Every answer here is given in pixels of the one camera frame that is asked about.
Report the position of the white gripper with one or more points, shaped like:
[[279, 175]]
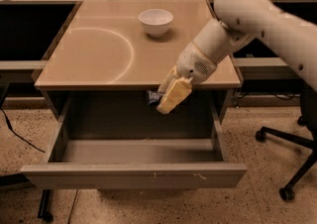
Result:
[[194, 63]]

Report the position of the dark blue snack bar wrapper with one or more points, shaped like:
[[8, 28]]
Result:
[[154, 97]]

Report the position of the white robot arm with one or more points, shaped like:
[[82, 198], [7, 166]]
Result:
[[236, 23]]

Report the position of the open grey top drawer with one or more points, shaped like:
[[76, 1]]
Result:
[[116, 140]]

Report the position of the white ceramic bowl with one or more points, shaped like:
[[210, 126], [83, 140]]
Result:
[[155, 22]]

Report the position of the beige top cabinet table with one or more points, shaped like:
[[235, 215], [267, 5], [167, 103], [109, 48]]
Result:
[[105, 47]]

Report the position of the black stand foot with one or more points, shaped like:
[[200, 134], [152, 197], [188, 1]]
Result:
[[43, 212]]

